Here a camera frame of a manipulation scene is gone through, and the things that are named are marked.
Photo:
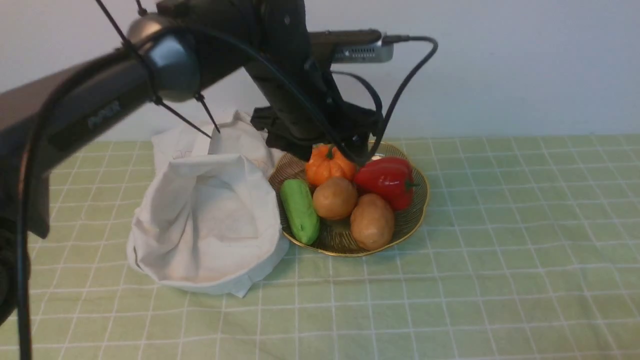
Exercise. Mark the white cloth bag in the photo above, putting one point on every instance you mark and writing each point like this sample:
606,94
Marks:
209,222

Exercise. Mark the green checkered tablecloth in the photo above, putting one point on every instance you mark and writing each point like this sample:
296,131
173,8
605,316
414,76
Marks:
529,250

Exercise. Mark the brown potato in basket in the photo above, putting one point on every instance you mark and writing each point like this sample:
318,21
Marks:
372,222

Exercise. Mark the green cucumber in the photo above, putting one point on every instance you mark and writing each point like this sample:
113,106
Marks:
297,201

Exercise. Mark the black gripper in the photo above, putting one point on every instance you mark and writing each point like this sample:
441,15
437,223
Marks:
308,109

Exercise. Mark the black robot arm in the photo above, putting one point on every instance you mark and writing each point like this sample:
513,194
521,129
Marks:
172,55

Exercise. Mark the red bell pepper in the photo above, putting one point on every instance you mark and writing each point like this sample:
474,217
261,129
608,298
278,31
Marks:
389,177

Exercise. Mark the small orange pumpkin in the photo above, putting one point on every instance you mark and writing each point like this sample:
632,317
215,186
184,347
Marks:
326,162

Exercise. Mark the brown potato from bag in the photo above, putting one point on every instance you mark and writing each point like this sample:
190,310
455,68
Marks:
335,199

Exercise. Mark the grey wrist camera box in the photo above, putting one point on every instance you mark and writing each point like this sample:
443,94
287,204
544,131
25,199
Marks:
362,46

